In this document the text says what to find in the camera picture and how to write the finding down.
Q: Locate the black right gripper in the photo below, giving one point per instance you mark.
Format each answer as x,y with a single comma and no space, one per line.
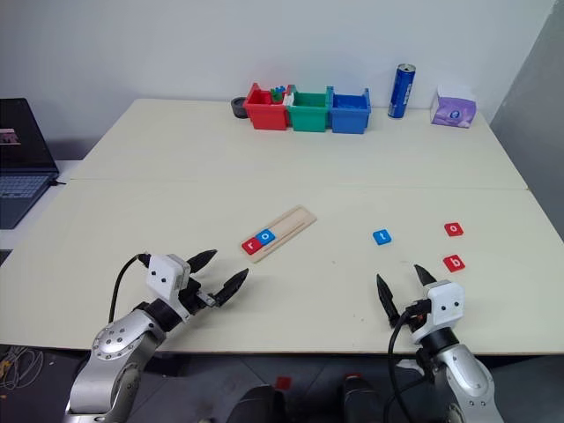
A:
417,315

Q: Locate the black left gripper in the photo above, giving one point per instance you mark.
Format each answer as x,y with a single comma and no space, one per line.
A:
194,299

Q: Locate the red r tile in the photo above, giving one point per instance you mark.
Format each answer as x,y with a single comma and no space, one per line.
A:
251,246

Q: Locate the red b tile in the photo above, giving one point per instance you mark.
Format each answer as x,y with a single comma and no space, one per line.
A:
454,263

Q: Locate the blue o tile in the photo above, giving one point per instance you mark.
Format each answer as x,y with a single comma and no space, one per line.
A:
265,236

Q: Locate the red o tile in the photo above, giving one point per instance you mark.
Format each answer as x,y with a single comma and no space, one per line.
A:
454,229

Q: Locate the wooden letter tray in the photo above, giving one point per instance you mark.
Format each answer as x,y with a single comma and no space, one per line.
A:
295,220

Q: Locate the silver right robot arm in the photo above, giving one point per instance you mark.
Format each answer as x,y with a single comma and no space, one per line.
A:
467,374

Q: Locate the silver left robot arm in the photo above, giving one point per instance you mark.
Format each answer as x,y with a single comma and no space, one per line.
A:
114,343

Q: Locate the blue t tile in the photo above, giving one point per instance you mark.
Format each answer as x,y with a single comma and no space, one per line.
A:
382,237

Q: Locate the white paper scrap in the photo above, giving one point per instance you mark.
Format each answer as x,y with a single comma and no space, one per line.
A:
405,363

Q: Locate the dark rounded shape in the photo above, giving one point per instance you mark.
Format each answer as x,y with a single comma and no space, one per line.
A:
361,401
257,405

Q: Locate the red plastic bin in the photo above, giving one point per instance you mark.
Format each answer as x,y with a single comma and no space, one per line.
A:
264,115

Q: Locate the dark round bowl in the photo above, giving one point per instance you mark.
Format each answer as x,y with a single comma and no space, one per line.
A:
237,108

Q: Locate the blue plastic bin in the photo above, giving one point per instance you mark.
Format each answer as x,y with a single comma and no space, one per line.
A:
348,121

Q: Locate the green plastic bin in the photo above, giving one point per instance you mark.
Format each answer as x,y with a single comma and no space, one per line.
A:
308,119

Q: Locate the purple tissue pack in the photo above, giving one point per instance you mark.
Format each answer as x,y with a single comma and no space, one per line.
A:
454,112

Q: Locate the black laptop plug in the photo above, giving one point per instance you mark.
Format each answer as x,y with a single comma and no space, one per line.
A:
58,181

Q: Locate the white small box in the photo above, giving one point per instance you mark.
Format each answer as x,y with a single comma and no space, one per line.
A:
288,98

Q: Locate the blue and green toy bricks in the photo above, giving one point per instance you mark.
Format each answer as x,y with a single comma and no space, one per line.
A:
276,93

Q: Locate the blue drink can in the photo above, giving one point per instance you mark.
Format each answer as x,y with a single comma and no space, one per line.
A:
401,92

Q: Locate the dark laptop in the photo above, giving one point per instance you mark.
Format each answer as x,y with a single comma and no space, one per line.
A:
22,132

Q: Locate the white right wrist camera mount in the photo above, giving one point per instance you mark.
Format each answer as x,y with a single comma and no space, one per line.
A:
445,299

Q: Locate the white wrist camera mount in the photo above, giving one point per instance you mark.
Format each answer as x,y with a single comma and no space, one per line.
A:
445,299
163,273

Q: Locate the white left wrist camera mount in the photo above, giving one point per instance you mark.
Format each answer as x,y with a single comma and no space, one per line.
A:
163,273

